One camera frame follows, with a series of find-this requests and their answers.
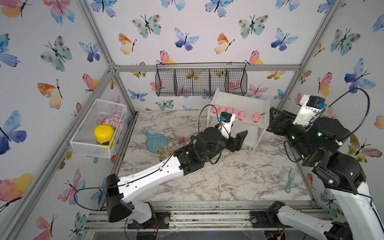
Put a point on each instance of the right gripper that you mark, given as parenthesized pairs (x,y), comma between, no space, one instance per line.
(287,121)

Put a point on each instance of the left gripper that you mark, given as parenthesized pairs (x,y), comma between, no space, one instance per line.
(233,143)

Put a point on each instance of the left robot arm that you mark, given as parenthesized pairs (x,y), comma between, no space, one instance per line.
(122,196)

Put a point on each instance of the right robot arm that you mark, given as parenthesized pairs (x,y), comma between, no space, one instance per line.
(341,174)

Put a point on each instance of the white two-tier shelf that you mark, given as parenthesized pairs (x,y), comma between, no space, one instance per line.
(250,106)

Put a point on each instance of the pink toy car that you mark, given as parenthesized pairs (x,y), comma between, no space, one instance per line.
(182,142)

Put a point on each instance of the teal plastic comb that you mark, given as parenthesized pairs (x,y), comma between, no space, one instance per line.
(291,178)

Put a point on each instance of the teal plastic paddle plate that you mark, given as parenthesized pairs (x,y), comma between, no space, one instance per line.
(155,141)

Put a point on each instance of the pink round chips pile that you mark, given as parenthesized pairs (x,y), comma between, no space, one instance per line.
(113,120)

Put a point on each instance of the yellow lidded jar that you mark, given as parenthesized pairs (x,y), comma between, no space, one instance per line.
(104,135)

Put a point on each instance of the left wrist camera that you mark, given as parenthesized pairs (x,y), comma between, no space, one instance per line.
(226,120)

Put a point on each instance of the black wire wall basket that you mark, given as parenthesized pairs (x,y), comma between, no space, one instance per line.
(200,79)

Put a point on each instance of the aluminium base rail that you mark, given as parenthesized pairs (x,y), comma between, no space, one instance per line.
(208,216)

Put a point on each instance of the white mesh wall basket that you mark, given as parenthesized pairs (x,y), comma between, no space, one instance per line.
(83,142)

